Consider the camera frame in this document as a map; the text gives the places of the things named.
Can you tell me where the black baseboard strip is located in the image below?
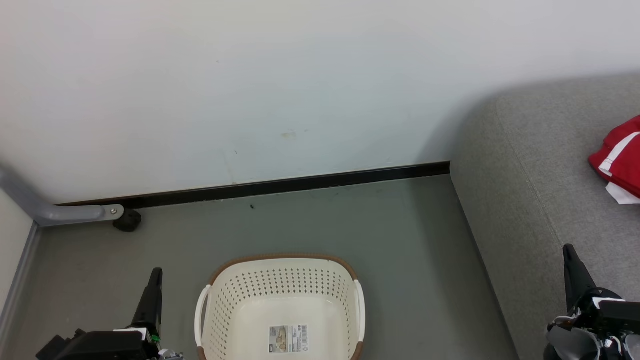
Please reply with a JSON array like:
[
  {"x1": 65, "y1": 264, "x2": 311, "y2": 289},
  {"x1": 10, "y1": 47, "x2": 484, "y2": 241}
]
[{"x1": 55, "y1": 160, "x2": 451, "y2": 208}]

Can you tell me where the cream perforated laundry basket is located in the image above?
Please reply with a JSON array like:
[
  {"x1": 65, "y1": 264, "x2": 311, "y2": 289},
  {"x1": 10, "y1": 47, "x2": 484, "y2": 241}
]
[{"x1": 194, "y1": 253, "x2": 366, "y2": 360}]

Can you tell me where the red and white garment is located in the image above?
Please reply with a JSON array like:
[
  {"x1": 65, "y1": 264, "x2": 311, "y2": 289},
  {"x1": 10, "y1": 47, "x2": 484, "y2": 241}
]
[{"x1": 588, "y1": 114, "x2": 640, "y2": 206}]

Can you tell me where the grey metal frame leg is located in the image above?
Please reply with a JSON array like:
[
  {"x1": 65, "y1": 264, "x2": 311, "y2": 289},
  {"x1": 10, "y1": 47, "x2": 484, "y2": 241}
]
[{"x1": 0, "y1": 165, "x2": 125, "y2": 228}]

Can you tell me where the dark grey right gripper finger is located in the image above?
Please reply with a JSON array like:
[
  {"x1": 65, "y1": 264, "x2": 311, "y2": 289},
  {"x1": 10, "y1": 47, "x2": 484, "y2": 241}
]
[{"x1": 563, "y1": 244, "x2": 596, "y2": 314}]

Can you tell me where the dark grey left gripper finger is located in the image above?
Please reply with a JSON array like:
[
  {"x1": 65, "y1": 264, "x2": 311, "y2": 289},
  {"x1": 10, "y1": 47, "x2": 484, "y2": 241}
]
[{"x1": 130, "y1": 267, "x2": 164, "y2": 331}]

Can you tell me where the grey fabric sofa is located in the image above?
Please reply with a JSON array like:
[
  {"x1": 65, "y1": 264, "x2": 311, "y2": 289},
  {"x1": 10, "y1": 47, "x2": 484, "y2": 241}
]
[{"x1": 449, "y1": 72, "x2": 640, "y2": 360}]

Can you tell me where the paper label sticker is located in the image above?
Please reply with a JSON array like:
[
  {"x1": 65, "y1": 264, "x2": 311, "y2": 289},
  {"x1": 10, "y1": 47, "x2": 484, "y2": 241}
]
[{"x1": 268, "y1": 324, "x2": 309, "y2": 354}]

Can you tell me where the grey floor trim strip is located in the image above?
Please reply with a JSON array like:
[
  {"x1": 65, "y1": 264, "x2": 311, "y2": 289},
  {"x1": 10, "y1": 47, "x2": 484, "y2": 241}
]
[{"x1": 0, "y1": 222, "x2": 42, "y2": 341}]

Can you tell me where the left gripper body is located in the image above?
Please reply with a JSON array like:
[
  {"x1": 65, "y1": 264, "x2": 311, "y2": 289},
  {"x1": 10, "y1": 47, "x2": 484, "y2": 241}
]
[{"x1": 35, "y1": 327, "x2": 184, "y2": 360}]

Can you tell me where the black round frame foot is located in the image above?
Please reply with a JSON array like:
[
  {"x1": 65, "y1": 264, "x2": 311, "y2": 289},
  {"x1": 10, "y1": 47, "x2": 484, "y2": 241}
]
[{"x1": 112, "y1": 209, "x2": 142, "y2": 233}]

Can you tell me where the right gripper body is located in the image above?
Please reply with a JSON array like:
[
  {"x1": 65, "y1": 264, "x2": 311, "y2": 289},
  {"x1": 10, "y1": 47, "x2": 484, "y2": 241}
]
[{"x1": 543, "y1": 287, "x2": 640, "y2": 360}]

